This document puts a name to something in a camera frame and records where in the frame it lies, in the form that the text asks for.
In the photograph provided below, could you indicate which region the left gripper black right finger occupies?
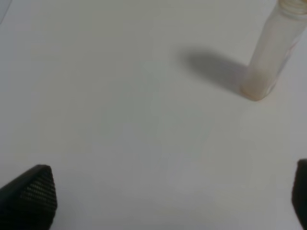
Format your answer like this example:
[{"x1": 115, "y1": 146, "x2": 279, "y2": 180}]
[{"x1": 292, "y1": 159, "x2": 307, "y2": 230}]

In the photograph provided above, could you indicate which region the translucent plastic drink bottle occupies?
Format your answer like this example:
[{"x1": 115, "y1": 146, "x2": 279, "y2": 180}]
[{"x1": 240, "y1": 0, "x2": 307, "y2": 101}]

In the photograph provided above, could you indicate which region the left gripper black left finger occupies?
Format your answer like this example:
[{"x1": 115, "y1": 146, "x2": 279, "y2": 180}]
[{"x1": 0, "y1": 165, "x2": 57, "y2": 230}]

